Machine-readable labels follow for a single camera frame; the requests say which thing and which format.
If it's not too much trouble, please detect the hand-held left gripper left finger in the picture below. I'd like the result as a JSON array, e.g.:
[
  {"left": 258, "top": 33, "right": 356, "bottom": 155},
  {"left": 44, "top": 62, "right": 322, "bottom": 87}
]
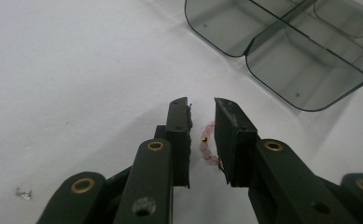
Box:
[{"left": 153, "top": 96, "right": 193, "bottom": 189}]

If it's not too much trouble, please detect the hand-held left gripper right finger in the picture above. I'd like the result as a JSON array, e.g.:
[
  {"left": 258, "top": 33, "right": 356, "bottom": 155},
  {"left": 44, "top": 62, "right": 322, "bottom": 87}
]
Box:
[{"left": 214, "top": 97, "right": 261, "bottom": 189}]

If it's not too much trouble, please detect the pink bead bracelet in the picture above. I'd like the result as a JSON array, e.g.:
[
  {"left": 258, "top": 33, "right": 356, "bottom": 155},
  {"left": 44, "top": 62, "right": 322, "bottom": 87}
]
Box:
[{"left": 200, "top": 121, "right": 222, "bottom": 166}]

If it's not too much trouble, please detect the clear grey compartment box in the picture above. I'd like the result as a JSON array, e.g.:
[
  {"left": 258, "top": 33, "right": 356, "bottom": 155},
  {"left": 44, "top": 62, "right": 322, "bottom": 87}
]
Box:
[{"left": 184, "top": 0, "right": 363, "bottom": 112}]

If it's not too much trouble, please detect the small silver scrap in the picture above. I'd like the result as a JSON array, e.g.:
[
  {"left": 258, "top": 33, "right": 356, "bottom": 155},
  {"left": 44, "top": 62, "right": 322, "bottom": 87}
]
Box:
[{"left": 14, "top": 187, "right": 34, "bottom": 201}]

